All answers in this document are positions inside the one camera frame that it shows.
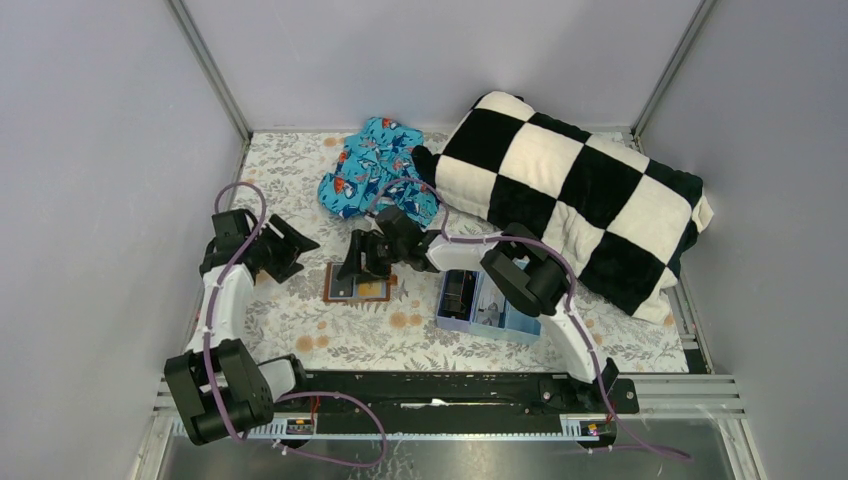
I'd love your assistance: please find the white black card in organizer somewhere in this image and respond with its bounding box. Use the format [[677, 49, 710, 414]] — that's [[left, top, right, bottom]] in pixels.
[[475, 291, 506, 328]]

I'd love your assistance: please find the orange credit card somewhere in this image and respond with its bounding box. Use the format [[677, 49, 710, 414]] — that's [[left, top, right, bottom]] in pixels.
[[356, 281, 387, 299]]

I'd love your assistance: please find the blue three-compartment organizer box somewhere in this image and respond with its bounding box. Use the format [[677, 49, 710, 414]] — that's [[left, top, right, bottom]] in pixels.
[[435, 270, 542, 345]]

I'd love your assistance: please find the blue shark print cloth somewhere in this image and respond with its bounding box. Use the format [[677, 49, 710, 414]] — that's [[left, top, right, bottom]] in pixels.
[[317, 117, 439, 228]]

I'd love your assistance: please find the brown leather card holder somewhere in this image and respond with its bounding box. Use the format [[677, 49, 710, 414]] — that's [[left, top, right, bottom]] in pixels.
[[322, 262, 397, 304]]

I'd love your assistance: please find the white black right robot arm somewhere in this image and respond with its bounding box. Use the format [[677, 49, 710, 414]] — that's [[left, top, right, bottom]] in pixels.
[[335, 207, 618, 412]]

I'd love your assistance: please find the aluminium frame rail front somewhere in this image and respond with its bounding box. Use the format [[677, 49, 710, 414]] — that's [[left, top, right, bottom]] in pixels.
[[132, 374, 763, 480]]

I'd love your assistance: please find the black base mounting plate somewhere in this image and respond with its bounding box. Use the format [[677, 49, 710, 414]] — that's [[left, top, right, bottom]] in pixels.
[[274, 371, 640, 436]]

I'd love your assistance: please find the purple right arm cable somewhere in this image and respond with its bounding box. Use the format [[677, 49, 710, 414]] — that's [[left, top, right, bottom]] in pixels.
[[366, 177, 694, 462]]

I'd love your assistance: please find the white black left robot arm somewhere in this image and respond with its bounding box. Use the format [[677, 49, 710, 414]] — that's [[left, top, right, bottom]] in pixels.
[[164, 209, 319, 445]]

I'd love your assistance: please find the black white checkered pillow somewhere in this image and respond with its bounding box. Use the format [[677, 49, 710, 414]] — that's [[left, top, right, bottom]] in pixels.
[[412, 91, 713, 324]]

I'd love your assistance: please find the black item in organizer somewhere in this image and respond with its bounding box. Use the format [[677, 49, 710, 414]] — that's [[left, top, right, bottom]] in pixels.
[[438, 270, 477, 321]]

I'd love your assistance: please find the dark grey VIP card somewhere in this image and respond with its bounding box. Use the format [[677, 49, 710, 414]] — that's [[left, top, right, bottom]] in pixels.
[[328, 263, 357, 300]]

